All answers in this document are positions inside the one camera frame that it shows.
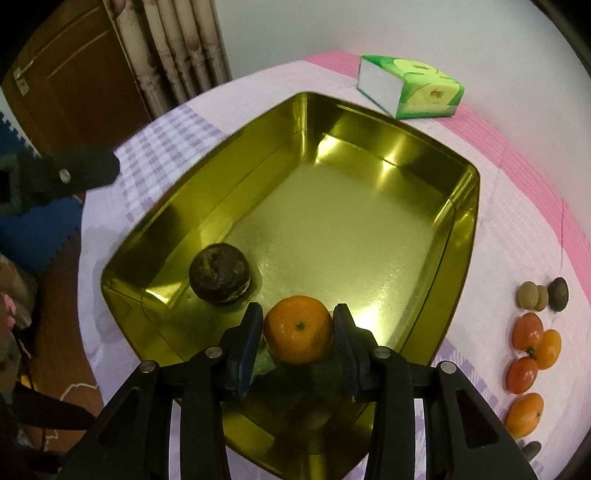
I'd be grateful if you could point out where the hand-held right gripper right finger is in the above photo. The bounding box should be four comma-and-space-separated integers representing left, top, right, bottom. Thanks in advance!
333, 303, 539, 480

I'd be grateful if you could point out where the pink checked tablecloth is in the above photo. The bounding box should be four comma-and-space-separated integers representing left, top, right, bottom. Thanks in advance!
76, 48, 591, 480

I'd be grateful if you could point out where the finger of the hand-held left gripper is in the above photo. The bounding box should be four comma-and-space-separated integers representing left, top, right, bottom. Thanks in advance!
28, 148, 121, 197

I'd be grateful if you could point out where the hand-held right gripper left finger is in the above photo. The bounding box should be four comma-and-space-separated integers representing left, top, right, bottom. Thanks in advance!
58, 302, 265, 480

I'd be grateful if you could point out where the wrinkled dark passion fruit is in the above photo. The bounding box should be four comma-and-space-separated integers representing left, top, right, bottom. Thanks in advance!
189, 243, 253, 305

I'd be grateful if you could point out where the gold metal tray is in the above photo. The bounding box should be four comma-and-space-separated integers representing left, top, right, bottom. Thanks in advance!
99, 92, 481, 478

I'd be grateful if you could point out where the green tissue pack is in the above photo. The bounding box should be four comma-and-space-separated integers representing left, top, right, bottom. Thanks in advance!
356, 54, 464, 120

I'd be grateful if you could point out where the brown wooden door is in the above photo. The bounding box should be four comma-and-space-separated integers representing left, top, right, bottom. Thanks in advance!
0, 0, 153, 153

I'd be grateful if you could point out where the red tomato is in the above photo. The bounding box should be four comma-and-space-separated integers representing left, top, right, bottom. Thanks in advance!
505, 356, 540, 394
512, 312, 544, 352

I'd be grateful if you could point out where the blue foam floor mat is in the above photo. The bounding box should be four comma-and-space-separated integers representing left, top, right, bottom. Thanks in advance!
0, 108, 85, 276

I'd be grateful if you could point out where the small dark round fruit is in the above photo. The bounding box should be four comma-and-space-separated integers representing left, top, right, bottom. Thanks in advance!
547, 277, 570, 313

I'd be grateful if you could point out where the orange mandarin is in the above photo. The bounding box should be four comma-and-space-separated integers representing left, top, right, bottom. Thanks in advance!
504, 392, 544, 439
263, 295, 334, 365
536, 329, 563, 370

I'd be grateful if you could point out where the beige patterned curtain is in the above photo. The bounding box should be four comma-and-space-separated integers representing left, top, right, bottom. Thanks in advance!
104, 0, 234, 123

